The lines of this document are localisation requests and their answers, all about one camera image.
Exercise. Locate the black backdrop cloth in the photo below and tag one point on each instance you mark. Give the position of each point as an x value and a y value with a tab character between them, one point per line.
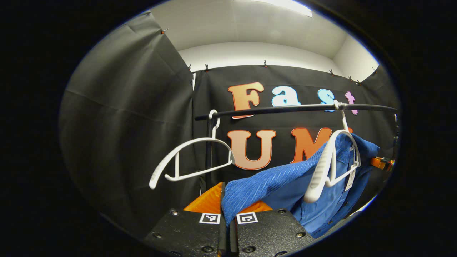
125	125

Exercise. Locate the white clothes hanger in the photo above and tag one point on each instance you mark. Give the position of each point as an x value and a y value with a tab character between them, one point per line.
154	179
317	178

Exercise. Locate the black clothes rack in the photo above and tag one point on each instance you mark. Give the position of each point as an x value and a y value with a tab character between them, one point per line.
285	108

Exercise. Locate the blue jacket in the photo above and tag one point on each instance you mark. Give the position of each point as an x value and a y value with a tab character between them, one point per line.
285	185

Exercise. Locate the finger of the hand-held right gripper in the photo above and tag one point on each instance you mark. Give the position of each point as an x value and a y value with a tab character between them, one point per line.
380	163

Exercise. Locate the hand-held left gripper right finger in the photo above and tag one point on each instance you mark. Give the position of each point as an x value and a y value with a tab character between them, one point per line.
267	232

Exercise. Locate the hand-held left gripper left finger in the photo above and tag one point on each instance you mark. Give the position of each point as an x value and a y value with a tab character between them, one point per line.
189	232

